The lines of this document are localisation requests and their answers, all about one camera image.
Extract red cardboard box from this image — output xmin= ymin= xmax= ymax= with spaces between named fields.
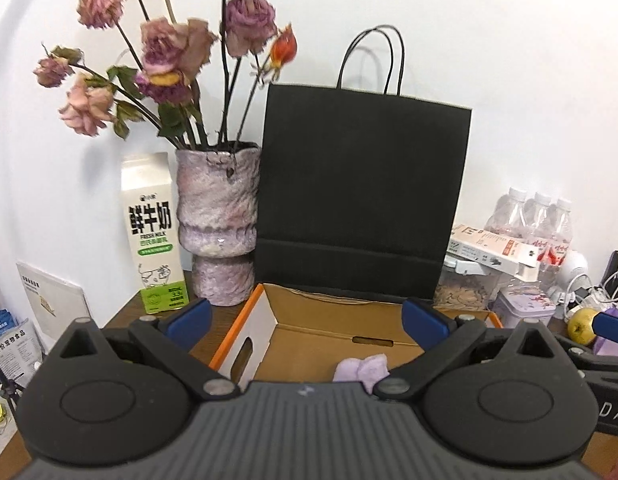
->
xmin=209 ymin=282 xmax=504 ymax=387

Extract light purple plush toy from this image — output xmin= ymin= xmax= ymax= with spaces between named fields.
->
xmin=333 ymin=354 xmax=391 ymax=395

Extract white wall panel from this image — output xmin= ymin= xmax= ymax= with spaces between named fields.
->
xmin=16 ymin=260 xmax=92 ymax=357

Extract black paper shopping bag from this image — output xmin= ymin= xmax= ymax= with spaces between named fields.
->
xmin=254 ymin=24 xmax=474 ymax=304

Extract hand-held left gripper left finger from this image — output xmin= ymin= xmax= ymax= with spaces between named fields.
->
xmin=59 ymin=298 xmax=241 ymax=402

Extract white cables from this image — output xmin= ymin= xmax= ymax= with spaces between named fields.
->
xmin=564 ymin=269 xmax=618 ymax=322

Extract white and green milk carton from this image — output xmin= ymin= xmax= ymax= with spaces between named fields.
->
xmin=120 ymin=152 xmax=190 ymax=315

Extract dried pink rose bouquet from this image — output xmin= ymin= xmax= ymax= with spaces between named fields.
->
xmin=33 ymin=0 xmax=298 ymax=152

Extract black light stand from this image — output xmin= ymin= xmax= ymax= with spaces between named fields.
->
xmin=0 ymin=352 xmax=26 ymax=407

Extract light purple pouch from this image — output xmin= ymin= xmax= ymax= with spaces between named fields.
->
xmin=593 ymin=307 xmax=618 ymax=362

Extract clear container of seeds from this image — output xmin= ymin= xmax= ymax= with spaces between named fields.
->
xmin=434 ymin=255 xmax=506 ymax=311

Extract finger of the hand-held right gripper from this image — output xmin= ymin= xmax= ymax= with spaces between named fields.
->
xmin=591 ymin=311 xmax=618 ymax=349
xmin=554 ymin=335 xmax=618 ymax=375

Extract green apple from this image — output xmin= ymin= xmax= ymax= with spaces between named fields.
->
xmin=567 ymin=307 xmax=600 ymax=346

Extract mottled purple ceramic vase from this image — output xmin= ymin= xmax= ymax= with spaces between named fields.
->
xmin=175 ymin=141 xmax=263 ymax=307

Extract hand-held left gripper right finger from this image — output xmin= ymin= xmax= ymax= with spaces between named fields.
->
xmin=373 ymin=297 xmax=558 ymax=404

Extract grey pet food bag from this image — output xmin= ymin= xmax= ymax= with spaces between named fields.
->
xmin=0 ymin=327 xmax=43 ymax=387

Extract long white carton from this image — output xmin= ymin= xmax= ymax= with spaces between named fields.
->
xmin=448 ymin=224 xmax=540 ymax=281

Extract purple floral tin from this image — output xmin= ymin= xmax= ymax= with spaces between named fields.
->
xmin=491 ymin=285 xmax=558 ymax=332

